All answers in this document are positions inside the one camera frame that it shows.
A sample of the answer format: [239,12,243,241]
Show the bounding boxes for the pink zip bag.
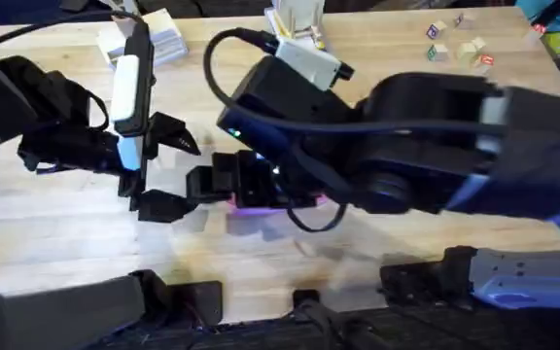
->
[225,192,331,218]

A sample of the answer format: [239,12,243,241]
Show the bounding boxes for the black right wrist plate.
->
[216,54,360,164]

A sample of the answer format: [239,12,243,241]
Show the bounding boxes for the black wrist plate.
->
[113,18,157,196]
[216,54,360,164]

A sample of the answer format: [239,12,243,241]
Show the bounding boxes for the white box stack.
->
[96,8,190,68]

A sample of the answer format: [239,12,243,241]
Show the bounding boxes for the black left wrist plate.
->
[113,18,157,196]

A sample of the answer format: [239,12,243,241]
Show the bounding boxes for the green toy block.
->
[426,44,450,62]

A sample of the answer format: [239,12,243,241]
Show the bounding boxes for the pale toy block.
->
[456,37,486,62]

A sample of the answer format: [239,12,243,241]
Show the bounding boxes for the purple toy block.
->
[425,20,449,41]

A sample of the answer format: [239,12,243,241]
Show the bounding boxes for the pale wooden stand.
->
[263,0,329,51]

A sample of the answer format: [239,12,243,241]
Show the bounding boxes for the green box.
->
[543,30,560,55]

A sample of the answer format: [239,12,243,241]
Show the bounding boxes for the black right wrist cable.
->
[202,26,508,138]

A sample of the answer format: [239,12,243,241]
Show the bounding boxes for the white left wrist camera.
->
[110,53,141,123]

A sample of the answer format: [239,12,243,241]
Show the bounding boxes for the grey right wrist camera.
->
[273,37,356,92]

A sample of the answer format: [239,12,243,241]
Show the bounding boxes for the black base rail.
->
[85,289,560,350]

